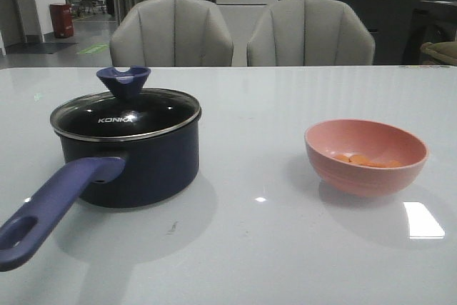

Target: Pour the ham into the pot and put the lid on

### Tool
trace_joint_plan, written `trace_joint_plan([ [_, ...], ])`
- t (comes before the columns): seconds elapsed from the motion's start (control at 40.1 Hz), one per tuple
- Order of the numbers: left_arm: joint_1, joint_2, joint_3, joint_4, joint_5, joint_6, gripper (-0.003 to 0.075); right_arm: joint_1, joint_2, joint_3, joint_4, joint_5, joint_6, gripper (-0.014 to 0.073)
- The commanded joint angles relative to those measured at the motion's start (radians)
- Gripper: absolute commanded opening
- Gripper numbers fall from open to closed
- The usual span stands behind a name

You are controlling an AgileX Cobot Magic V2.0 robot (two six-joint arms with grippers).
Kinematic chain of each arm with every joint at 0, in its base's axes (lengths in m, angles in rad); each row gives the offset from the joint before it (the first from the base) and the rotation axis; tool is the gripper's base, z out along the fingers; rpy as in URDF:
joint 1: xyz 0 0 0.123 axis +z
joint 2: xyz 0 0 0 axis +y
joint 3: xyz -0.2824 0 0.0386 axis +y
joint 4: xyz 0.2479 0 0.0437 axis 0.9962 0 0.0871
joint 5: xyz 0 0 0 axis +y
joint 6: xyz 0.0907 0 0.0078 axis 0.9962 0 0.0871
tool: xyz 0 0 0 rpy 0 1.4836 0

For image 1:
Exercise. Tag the glass lid blue knob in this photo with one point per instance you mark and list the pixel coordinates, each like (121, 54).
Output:
(127, 111)

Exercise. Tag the orange ham slices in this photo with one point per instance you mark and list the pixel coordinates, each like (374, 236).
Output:
(364, 160)

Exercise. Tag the pink bowl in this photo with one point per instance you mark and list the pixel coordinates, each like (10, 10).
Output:
(374, 139)

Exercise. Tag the left grey chair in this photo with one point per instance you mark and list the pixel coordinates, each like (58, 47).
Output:
(172, 33)

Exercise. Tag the grey chair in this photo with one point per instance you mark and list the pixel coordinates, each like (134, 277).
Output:
(172, 33)
(309, 33)

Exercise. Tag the right grey chair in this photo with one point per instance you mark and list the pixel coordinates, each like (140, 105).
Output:
(309, 33)

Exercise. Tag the red bin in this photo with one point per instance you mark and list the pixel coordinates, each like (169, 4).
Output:
(61, 20)

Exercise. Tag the beige sofa cushion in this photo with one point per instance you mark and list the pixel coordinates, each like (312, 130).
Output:
(442, 53)

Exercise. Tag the dark blue saucepan purple handle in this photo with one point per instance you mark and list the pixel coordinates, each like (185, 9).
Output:
(124, 174)

